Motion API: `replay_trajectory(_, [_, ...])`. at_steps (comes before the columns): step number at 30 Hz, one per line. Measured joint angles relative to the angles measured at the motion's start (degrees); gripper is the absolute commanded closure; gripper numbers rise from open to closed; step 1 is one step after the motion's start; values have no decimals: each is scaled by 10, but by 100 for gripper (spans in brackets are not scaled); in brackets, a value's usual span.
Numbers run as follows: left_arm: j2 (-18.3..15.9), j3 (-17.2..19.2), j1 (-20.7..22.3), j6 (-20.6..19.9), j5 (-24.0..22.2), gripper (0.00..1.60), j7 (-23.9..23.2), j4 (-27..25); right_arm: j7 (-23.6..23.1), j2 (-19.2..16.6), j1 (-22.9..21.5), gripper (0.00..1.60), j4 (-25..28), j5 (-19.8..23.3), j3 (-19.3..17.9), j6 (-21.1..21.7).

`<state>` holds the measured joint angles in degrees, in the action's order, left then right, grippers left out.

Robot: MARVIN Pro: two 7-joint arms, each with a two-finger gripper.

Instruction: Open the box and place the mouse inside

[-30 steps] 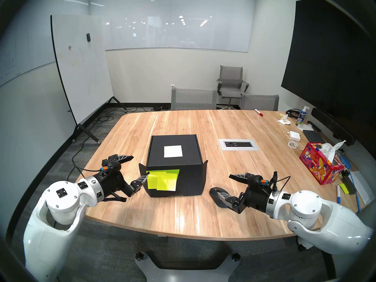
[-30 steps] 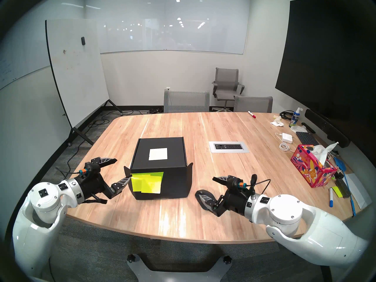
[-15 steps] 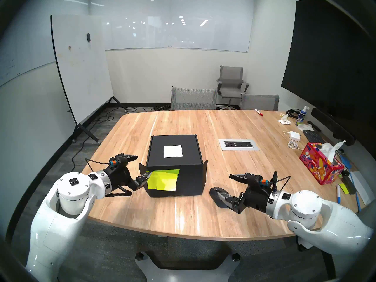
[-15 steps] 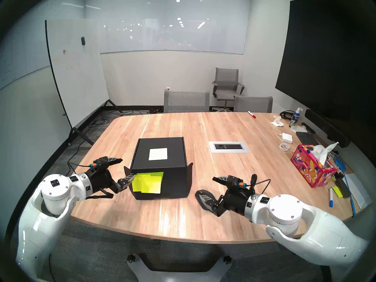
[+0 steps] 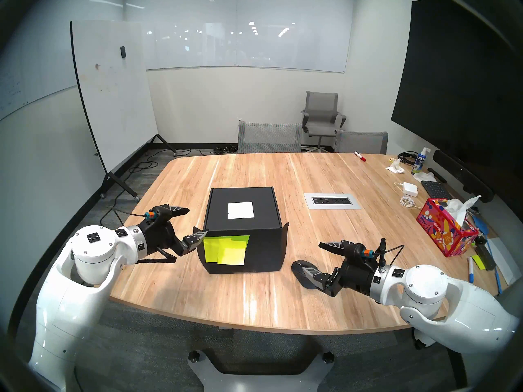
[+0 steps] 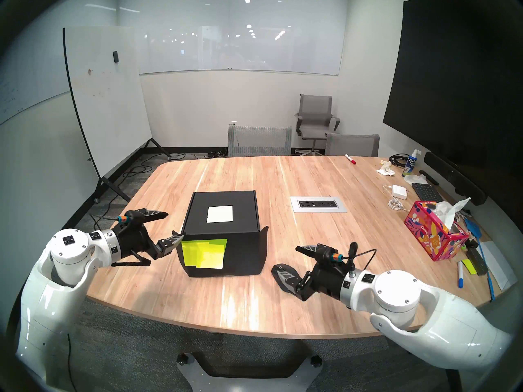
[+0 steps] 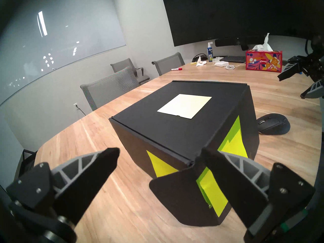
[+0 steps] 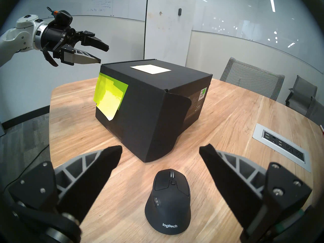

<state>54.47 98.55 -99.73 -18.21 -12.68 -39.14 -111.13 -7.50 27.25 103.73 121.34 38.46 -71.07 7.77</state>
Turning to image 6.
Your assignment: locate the large black wall television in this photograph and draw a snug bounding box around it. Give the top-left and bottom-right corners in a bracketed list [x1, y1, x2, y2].
[383, 0, 523, 183]

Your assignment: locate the right wrist camera cable black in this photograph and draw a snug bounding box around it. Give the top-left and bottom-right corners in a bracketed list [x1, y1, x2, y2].
[347, 242, 377, 273]

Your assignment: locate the white tissue sheet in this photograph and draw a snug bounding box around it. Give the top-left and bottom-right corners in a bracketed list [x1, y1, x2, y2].
[435, 197, 472, 230]

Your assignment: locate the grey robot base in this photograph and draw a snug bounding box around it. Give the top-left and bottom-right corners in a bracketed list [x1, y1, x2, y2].
[177, 352, 323, 392]

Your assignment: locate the white paper sheet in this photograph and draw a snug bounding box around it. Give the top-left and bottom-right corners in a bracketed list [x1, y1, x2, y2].
[478, 240, 517, 292]

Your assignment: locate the black floor cable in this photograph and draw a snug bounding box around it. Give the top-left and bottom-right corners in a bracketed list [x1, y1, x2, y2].
[92, 152, 197, 232]

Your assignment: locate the white coiled charger cable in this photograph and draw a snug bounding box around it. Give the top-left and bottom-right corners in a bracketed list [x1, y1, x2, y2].
[383, 185, 405, 211]

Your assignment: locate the black keyboard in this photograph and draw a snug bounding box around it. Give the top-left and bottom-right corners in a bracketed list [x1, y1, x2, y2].
[411, 183, 444, 204]

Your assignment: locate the grey office chair with armrests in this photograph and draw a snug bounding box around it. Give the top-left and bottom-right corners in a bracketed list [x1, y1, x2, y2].
[295, 94, 341, 156]

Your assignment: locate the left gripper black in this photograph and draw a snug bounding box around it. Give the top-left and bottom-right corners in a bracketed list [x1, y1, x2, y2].
[110, 209, 186, 267]

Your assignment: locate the grey ribbed mesh chair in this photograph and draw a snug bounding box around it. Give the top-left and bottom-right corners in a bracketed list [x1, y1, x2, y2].
[227, 124, 293, 157]

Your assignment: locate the black cardboard box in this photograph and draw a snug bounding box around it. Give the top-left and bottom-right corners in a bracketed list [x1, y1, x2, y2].
[172, 190, 269, 278]

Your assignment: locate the mobile whiteboard on black stand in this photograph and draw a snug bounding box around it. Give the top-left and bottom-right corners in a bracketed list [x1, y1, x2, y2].
[63, 26, 170, 204]

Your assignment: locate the colourful Kleenex tissue box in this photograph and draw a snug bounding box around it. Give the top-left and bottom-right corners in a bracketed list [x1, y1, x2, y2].
[404, 200, 469, 261]

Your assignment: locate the black whiteboard eraser block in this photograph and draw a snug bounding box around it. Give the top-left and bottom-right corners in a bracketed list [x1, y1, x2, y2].
[466, 247, 489, 276]

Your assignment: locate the pale yellow sticky note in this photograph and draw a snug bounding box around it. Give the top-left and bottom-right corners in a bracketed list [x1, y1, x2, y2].
[207, 206, 234, 223]

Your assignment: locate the neon yellow sticky note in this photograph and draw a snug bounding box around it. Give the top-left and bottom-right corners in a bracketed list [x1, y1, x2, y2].
[182, 240, 209, 267]
[196, 239, 228, 270]

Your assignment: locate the Expo cleaner spray bottle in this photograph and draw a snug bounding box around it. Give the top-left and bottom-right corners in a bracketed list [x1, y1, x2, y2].
[402, 149, 422, 178]

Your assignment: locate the glass wall whiteboard with scribbles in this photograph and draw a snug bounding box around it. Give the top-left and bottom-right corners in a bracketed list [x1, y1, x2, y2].
[0, 11, 119, 126]

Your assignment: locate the blue flat packet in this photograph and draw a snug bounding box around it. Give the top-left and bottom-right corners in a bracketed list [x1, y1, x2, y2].
[462, 218, 483, 238]

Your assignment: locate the silver table power outlet panel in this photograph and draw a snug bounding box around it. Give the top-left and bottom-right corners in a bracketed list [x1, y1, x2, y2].
[290, 196, 348, 213]

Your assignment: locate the wide glass wall whiteboard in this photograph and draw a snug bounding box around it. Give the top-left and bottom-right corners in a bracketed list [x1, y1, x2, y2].
[135, 26, 342, 76]

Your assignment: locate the black video bar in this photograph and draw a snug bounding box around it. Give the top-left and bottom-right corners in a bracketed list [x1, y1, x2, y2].
[424, 151, 487, 206]

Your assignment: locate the grey plain mesh chair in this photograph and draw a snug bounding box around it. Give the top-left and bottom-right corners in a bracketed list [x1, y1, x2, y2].
[325, 133, 380, 157]

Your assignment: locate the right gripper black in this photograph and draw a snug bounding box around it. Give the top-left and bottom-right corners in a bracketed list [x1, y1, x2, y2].
[282, 243, 353, 303]

